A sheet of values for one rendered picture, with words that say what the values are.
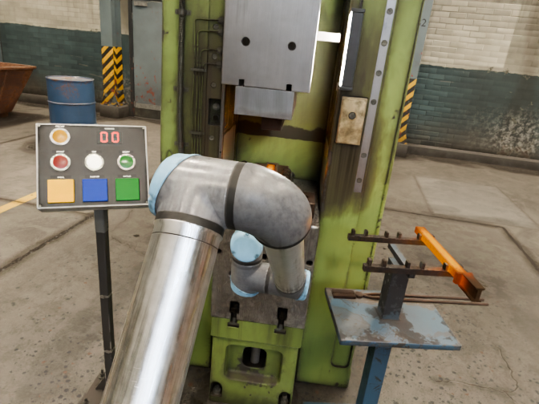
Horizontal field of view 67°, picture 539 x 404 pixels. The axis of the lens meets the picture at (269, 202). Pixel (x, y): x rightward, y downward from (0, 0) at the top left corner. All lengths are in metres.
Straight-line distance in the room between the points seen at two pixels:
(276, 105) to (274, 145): 0.54
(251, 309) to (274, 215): 1.03
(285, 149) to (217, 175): 1.29
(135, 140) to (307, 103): 0.80
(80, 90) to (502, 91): 6.26
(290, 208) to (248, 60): 0.83
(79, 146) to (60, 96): 4.39
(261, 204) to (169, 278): 0.18
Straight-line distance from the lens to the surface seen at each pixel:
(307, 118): 1.89
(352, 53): 1.50
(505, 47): 7.59
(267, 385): 1.89
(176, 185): 0.66
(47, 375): 2.26
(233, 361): 1.90
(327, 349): 2.00
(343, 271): 1.77
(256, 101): 1.41
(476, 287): 1.25
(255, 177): 0.64
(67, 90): 5.81
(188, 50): 1.59
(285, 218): 0.65
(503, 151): 7.81
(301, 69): 1.39
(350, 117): 1.54
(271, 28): 1.40
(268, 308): 1.63
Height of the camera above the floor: 1.49
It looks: 21 degrees down
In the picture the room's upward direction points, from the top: 6 degrees clockwise
